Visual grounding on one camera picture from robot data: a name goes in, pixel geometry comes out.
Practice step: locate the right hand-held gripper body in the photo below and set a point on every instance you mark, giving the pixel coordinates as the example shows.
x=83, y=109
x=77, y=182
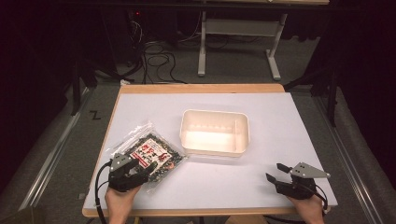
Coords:
x=299, y=183

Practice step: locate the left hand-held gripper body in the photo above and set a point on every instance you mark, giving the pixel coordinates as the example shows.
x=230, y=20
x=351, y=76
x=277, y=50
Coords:
x=122, y=178

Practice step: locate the clear packet of dark snacks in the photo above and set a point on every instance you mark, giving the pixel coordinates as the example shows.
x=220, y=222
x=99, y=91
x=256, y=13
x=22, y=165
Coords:
x=152, y=152

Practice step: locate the white plastic bin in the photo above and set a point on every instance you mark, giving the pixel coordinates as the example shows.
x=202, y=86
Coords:
x=214, y=132

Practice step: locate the person's left hand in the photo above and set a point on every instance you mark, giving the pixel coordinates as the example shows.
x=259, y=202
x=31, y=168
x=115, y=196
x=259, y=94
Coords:
x=120, y=202

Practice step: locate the person's right hand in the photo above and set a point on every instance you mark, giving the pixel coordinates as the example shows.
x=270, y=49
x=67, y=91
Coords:
x=308, y=209

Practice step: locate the white paper table cover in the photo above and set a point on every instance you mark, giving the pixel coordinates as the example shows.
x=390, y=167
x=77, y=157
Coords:
x=249, y=174

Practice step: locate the black stand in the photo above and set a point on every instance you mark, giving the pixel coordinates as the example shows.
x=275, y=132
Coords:
x=323, y=87
x=76, y=87

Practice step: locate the grey floor rail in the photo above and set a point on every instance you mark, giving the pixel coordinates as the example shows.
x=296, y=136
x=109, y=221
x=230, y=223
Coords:
x=51, y=155
x=348, y=155

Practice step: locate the white metal desk frame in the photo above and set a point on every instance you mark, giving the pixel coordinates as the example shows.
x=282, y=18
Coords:
x=241, y=28

